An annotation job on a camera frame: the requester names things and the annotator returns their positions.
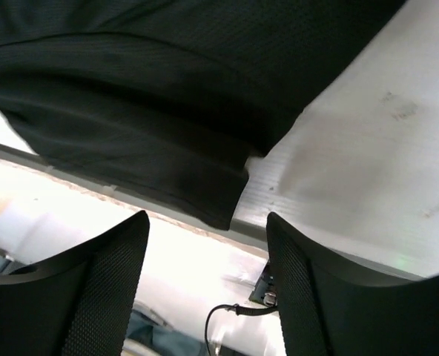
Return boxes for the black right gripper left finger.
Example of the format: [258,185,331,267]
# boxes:
[0,211,149,355]

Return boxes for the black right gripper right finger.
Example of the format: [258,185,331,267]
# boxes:
[266,213,439,355]

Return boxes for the black t shirt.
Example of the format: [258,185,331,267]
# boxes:
[0,0,403,230]

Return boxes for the black cable at base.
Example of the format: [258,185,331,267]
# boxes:
[203,303,280,356]

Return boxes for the aluminium table edge rail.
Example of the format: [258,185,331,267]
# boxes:
[0,144,267,251]

